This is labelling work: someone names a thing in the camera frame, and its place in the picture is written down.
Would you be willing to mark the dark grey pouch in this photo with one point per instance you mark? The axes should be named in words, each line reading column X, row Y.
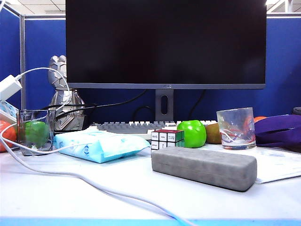
column 297, row 110

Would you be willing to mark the clear patterned drinking glass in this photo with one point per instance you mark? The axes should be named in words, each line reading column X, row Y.
column 235, row 129

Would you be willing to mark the clear square glass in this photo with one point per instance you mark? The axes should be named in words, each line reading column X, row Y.
column 23, row 150

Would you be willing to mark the purple cloth bag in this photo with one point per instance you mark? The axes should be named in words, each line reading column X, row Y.
column 277, row 127

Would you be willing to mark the white paper sheet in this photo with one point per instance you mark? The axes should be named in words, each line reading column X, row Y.
column 279, row 164

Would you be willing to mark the orange fruit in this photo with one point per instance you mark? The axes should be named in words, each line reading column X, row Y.
column 5, row 136
column 258, row 118

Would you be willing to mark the blue office partition panel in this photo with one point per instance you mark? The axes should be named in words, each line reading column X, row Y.
column 9, row 47
column 42, row 47

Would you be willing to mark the brown kiwi fruit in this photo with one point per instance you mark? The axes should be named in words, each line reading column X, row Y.
column 212, row 134

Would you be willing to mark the black computer monitor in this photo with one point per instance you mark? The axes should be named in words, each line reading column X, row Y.
column 164, row 42

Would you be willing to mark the white power adapter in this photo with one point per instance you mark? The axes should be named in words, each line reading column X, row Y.
column 8, row 87

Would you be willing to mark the blue wet wipes pack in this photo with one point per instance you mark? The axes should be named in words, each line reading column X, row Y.
column 98, row 146

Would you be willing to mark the grey white keyboard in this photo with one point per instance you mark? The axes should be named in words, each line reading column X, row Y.
column 124, row 129

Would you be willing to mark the rubiks cube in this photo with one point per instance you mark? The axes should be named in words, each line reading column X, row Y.
column 164, row 139

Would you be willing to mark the green apple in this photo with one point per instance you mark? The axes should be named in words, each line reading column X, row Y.
column 191, row 134
column 36, row 134

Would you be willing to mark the blue white mask pack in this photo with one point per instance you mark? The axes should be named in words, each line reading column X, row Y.
column 7, row 109

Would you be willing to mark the grey felt glasses case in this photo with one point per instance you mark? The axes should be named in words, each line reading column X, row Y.
column 204, row 169

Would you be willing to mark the silver robot figurine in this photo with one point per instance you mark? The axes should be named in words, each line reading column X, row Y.
column 57, row 75

